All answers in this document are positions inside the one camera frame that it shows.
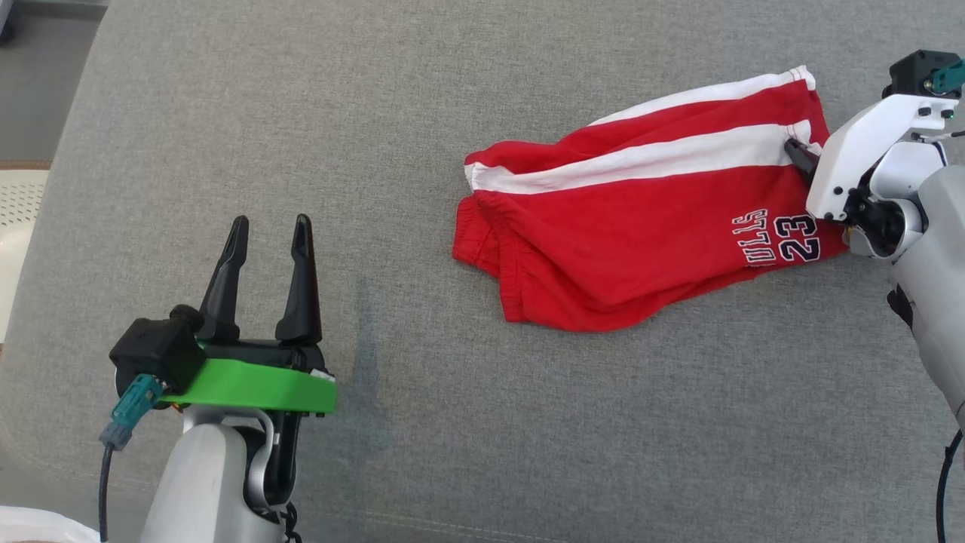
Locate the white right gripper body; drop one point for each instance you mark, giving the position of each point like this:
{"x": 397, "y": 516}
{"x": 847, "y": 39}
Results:
{"x": 844, "y": 158}

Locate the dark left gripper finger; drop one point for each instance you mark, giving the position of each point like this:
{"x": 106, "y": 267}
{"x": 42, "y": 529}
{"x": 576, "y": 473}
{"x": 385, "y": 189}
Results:
{"x": 301, "y": 294}
{"x": 225, "y": 294}

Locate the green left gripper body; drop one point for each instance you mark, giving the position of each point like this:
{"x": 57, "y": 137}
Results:
{"x": 249, "y": 385}

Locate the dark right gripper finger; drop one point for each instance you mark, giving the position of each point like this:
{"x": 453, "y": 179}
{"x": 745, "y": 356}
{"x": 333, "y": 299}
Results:
{"x": 803, "y": 156}

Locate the red shorts white stripes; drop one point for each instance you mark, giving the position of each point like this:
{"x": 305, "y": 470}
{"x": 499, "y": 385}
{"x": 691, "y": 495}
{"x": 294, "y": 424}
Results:
{"x": 618, "y": 241}

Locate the white perforated plastic basket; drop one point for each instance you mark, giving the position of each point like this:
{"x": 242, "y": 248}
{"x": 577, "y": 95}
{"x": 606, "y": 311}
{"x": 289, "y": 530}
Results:
{"x": 19, "y": 226}

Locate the white rounded plastic rim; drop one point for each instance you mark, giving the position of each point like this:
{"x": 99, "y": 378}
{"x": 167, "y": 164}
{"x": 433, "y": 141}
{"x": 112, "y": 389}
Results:
{"x": 38, "y": 526}

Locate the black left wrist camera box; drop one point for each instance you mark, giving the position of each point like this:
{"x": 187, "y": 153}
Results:
{"x": 154, "y": 351}

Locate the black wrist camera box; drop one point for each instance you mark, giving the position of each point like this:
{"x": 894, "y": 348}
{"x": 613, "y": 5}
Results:
{"x": 912, "y": 72}
{"x": 154, "y": 351}

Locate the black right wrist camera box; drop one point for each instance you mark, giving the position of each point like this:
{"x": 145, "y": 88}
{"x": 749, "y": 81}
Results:
{"x": 912, "y": 72}

